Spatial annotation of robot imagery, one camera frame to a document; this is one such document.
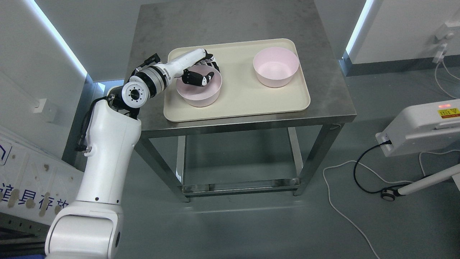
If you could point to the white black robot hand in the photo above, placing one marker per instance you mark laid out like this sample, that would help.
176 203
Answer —
180 68

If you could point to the pink bowl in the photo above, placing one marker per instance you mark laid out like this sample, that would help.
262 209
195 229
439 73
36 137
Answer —
201 96
275 66

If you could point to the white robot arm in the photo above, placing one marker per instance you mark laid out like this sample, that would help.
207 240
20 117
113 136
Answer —
90 227

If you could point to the metal shelf rack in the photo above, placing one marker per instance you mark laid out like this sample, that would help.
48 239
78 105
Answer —
20 237

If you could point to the beige plastic tray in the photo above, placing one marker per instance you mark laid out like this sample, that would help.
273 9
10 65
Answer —
241 93

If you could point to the stainless steel table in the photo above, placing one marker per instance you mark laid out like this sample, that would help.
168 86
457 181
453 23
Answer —
234 31

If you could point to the white sign board with characters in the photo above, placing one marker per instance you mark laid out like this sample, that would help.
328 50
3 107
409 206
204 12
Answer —
34 184

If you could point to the white stand leg with caster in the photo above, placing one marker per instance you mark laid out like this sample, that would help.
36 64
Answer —
390 194

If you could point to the white machine with warning label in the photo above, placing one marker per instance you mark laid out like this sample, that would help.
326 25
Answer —
423 127

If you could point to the white wall socket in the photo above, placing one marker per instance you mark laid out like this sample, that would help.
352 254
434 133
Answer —
46 110

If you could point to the white wall plug adapter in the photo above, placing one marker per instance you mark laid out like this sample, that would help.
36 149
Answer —
442 48

